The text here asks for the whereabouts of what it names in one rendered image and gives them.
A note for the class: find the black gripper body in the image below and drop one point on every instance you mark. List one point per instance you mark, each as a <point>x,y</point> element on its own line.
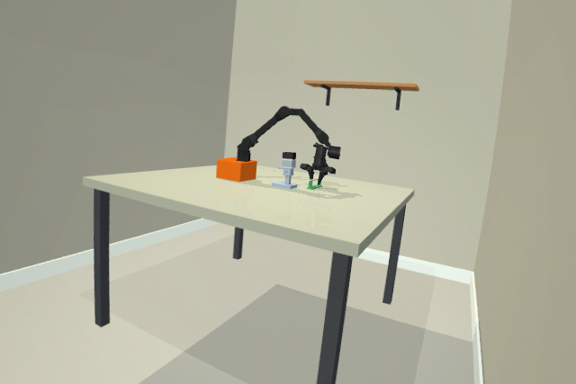
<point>318,164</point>

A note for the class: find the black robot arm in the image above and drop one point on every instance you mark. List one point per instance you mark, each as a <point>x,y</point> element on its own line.
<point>249,141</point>

